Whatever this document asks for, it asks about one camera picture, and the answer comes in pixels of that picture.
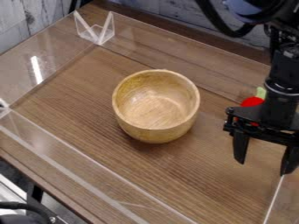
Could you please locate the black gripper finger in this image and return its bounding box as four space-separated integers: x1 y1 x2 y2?
233 130 250 164
281 144 299 175

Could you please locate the black metal table frame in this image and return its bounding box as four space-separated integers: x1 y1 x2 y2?
26 183 71 224

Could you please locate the light wooden bowl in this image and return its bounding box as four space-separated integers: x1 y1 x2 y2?
112 69 202 144

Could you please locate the red plush fruit green leaf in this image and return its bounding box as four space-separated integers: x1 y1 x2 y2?
234 87 267 127

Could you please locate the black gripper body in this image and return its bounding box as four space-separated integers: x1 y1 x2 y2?
223 106 299 146

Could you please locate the black cable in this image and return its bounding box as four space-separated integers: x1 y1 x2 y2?
0 200 54 224

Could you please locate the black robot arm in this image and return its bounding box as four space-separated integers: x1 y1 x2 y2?
195 0 299 175

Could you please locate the clear acrylic tray wall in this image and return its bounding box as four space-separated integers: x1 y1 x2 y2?
0 7 299 224

